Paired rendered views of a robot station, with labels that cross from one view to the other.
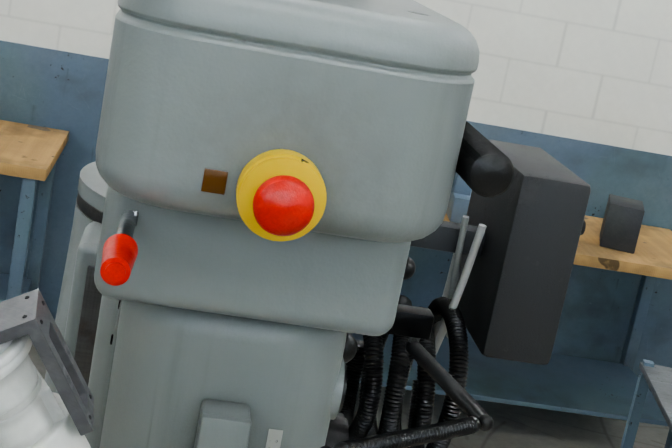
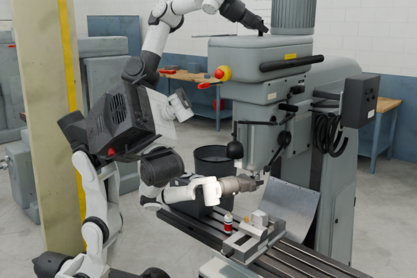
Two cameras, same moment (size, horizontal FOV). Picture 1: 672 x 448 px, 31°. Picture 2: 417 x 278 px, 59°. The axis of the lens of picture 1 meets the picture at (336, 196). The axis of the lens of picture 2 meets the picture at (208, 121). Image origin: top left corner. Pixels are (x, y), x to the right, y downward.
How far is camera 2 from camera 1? 103 cm
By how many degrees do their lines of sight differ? 50
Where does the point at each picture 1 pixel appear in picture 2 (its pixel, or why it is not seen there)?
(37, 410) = (179, 105)
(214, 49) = (214, 48)
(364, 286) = (257, 94)
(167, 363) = (235, 111)
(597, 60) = not seen: outside the picture
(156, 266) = (226, 91)
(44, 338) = (177, 92)
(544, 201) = (350, 84)
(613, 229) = not seen: outside the picture
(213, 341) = (241, 107)
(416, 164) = (245, 66)
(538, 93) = not seen: outside the picture
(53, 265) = (398, 141)
